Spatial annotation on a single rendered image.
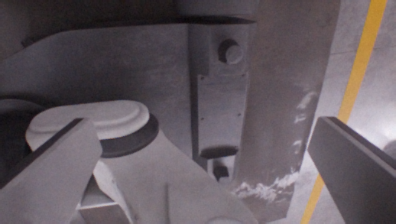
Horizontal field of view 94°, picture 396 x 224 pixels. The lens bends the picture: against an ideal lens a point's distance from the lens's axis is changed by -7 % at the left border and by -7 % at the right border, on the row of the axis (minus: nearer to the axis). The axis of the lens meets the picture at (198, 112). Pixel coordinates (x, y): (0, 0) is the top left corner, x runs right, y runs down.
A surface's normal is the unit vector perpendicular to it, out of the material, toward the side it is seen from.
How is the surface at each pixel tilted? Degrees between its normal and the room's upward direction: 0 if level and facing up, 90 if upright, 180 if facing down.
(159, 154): 90
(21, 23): 0
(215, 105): 0
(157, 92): 0
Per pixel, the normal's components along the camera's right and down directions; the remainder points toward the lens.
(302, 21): 0.19, 0.50
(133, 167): -0.01, -0.86
